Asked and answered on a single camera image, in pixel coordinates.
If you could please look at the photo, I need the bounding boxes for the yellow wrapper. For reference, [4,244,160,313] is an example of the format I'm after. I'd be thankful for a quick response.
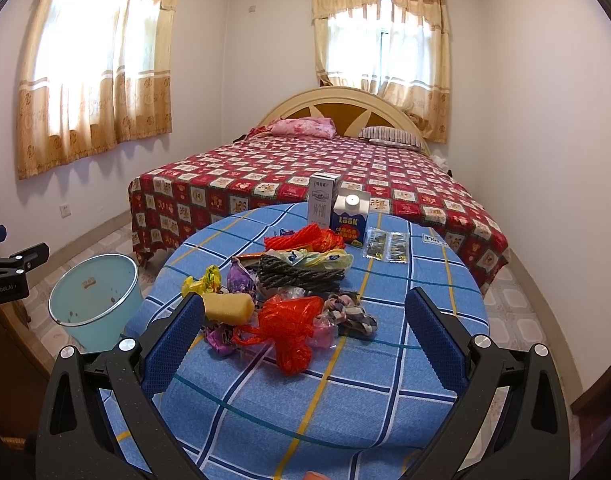
[180,266,222,297]

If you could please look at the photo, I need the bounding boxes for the yellow sponge block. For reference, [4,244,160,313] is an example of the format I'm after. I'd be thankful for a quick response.
[202,292,254,326]

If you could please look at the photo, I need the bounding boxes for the yellow blue plastic bag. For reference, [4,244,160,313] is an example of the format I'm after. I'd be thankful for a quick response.
[237,248,354,271]

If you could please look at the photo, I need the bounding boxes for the red plastic bag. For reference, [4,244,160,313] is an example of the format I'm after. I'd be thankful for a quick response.
[232,295,324,376]

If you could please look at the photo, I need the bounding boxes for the black mesh net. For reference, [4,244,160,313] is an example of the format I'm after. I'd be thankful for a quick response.
[255,256,345,292]

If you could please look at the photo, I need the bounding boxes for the red mesh net bag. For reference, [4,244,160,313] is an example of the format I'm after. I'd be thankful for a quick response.
[264,223,345,252]

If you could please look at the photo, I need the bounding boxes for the light blue trash bin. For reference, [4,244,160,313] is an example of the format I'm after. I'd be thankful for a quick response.
[48,252,142,352]

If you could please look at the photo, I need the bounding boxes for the blue plaid tablecloth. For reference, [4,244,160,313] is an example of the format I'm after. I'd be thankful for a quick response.
[102,201,491,480]

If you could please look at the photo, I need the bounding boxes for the red patterned bedspread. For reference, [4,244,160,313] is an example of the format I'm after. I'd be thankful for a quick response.
[128,136,509,289]

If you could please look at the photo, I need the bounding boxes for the crumpled patterned wrapper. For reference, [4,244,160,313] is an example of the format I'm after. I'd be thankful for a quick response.
[322,292,378,337]

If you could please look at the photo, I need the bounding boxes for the clear dark snack packet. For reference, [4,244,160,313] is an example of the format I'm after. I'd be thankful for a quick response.
[363,228,409,264]

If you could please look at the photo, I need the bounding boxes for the purple foil wrapper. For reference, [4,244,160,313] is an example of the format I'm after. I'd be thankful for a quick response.
[225,258,256,299]

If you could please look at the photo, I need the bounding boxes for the left window tan curtain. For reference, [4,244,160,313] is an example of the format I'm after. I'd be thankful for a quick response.
[16,0,177,180]

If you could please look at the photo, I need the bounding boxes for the window tan curtain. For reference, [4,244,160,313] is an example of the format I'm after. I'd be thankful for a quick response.
[312,0,452,144]
[16,0,177,180]

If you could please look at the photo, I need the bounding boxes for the blue white milk carton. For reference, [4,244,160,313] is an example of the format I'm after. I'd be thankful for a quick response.
[330,188,371,247]

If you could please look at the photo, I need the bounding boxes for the white tall carton box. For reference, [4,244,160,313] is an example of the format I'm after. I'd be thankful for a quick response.
[307,172,341,229]

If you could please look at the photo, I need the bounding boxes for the striped pillow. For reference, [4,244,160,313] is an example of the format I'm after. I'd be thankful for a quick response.
[359,126,425,152]

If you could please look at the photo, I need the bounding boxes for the pink floral pillow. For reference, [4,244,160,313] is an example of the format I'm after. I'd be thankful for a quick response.
[266,117,337,139]

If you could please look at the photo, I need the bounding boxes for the cream wooden headboard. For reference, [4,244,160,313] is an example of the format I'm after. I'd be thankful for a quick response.
[258,87,430,156]

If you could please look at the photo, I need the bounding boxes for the back window tan curtain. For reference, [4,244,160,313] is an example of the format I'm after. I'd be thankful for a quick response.
[312,0,452,144]

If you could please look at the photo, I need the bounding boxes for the white wall socket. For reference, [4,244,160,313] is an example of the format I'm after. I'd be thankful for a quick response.
[59,204,71,218]

